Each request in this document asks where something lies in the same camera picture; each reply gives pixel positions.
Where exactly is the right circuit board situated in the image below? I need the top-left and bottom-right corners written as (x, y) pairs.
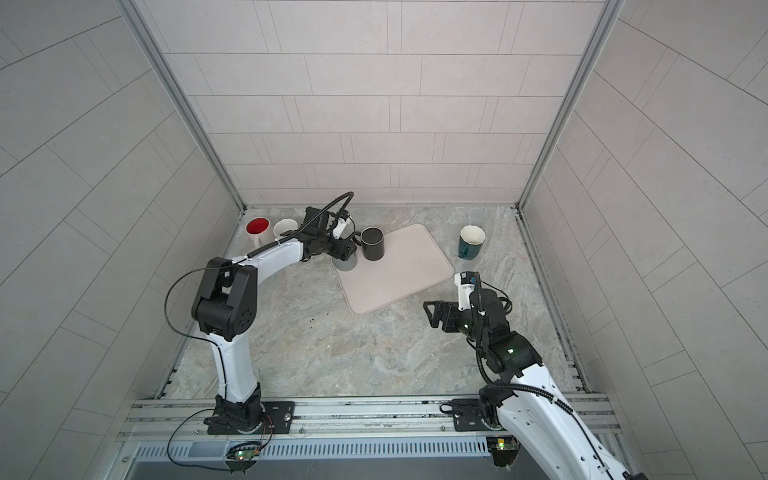
top-left (486, 437), bottom-right (521, 470)

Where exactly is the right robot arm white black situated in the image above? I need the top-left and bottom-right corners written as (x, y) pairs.
top-left (423, 289), bottom-right (646, 479)

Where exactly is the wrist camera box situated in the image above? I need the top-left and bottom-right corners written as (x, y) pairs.
top-left (331, 216), bottom-right (350, 240)
top-left (454, 271), bottom-right (480, 311)

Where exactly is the grey mug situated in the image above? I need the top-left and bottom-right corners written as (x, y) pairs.
top-left (334, 252), bottom-right (358, 272)

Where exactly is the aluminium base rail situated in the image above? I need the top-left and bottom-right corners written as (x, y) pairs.
top-left (119, 392), bottom-right (619, 444)

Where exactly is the pink mug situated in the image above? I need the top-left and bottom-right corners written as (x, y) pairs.
top-left (273, 218), bottom-right (299, 239)

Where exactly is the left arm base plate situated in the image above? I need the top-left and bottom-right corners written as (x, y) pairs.
top-left (204, 401), bottom-right (296, 435)

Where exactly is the dark green mug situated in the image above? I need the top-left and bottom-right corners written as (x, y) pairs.
top-left (458, 225), bottom-right (486, 260)

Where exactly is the white mug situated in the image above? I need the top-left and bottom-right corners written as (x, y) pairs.
top-left (246, 217), bottom-right (275, 248)

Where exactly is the beige rectangular tray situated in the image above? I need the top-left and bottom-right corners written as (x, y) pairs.
top-left (337, 224), bottom-right (454, 315)

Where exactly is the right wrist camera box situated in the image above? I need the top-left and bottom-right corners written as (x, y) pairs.
top-left (454, 271), bottom-right (480, 311)

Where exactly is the left circuit board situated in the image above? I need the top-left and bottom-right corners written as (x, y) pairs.
top-left (224, 441), bottom-right (264, 474)

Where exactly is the white vent grille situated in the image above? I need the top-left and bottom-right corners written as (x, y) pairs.
top-left (134, 436), bottom-right (490, 464)

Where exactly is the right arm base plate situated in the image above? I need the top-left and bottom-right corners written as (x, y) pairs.
top-left (439, 397), bottom-right (504, 432)

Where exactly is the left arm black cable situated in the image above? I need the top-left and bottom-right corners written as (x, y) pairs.
top-left (163, 191), bottom-right (356, 400)

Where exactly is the black mug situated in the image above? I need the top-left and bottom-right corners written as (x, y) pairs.
top-left (353, 226), bottom-right (385, 261)

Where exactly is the circuit board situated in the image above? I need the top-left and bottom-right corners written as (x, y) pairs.
top-left (486, 437), bottom-right (521, 470)
top-left (224, 441), bottom-right (264, 474)

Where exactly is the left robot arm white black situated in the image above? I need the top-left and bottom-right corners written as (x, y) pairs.
top-left (191, 207), bottom-right (356, 435)

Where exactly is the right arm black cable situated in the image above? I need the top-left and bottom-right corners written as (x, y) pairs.
top-left (473, 278), bottom-right (619, 480)

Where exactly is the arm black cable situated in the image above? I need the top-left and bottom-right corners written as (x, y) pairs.
top-left (473, 278), bottom-right (619, 480)
top-left (163, 191), bottom-right (356, 400)

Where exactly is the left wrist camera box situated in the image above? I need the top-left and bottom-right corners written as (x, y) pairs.
top-left (331, 216), bottom-right (350, 240)

